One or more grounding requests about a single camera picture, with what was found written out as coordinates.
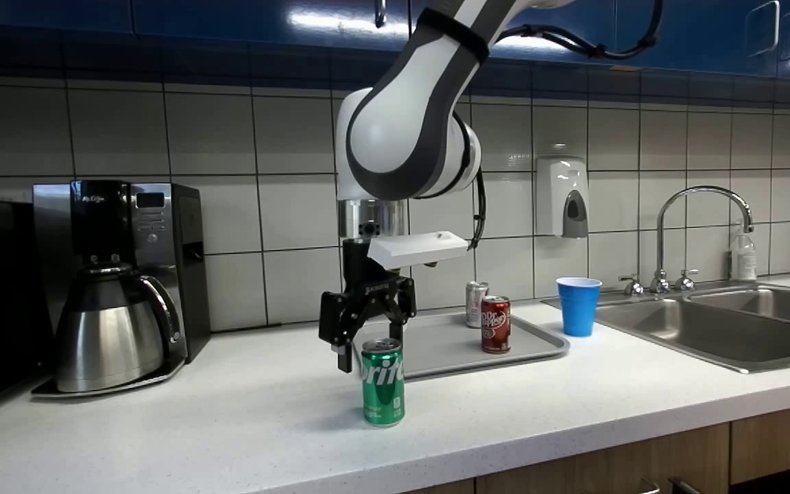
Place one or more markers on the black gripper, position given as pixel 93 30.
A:
pixel 362 275

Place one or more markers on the chrome sink faucet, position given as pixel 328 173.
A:
pixel 700 189

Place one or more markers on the green Sprite can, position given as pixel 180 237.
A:
pixel 381 387

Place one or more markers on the black coffee maker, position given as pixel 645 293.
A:
pixel 162 248

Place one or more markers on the clear dish soap bottle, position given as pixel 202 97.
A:
pixel 741 262

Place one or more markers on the grey plastic tray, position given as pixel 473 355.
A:
pixel 453 343

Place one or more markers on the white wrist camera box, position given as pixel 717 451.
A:
pixel 418 248

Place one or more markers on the steel coffee carafe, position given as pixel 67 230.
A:
pixel 110 333

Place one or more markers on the red Dr Pepper can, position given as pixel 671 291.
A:
pixel 495 323

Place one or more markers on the wooden base cabinets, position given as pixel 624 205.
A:
pixel 652 457

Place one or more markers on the stainless steel sink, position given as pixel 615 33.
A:
pixel 724 330

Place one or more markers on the white soap dispenser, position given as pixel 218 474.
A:
pixel 561 188

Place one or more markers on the blue plastic cup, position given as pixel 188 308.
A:
pixel 580 306

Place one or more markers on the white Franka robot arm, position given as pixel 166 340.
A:
pixel 412 126

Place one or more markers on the blue glossy wall cabinets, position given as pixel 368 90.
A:
pixel 184 28

